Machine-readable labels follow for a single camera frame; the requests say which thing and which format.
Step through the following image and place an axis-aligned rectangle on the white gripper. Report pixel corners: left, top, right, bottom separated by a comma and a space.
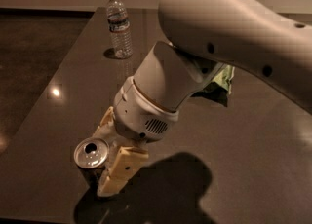
93, 76, 178, 198

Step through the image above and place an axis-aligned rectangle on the redbull can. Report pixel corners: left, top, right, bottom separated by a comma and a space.
73, 137, 109, 188

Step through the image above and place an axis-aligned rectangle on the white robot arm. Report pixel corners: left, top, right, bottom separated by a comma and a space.
95, 0, 312, 197

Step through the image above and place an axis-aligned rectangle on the green jalapeno chip bag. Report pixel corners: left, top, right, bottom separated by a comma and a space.
193, 65, 235, 99

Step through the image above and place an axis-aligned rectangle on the clear plastic water bottle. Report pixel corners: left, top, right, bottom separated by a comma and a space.
106, 0, 133, 59

